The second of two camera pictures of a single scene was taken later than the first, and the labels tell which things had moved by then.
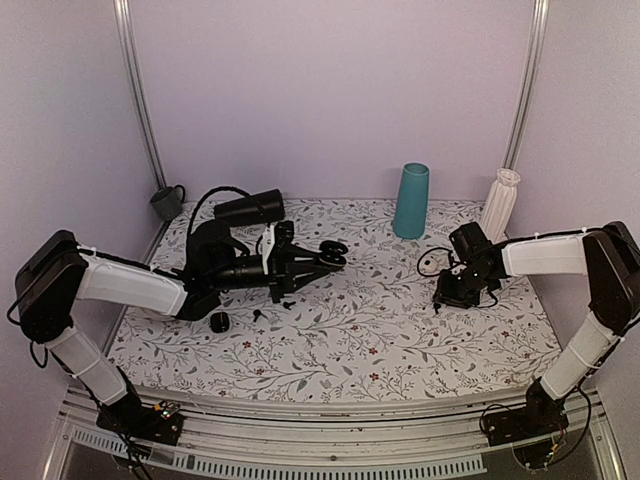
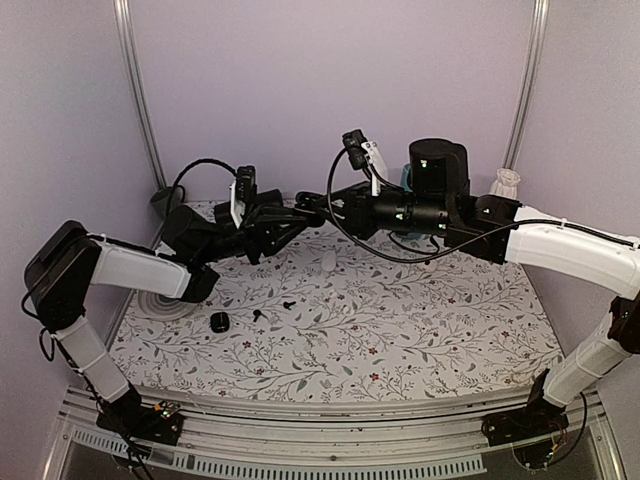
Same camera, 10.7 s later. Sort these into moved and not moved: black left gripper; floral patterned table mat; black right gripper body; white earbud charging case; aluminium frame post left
Moved: white earbud charging case; black left gripper; black right gripper body
Not moved: floral patterned table mat; aluminium frame post left
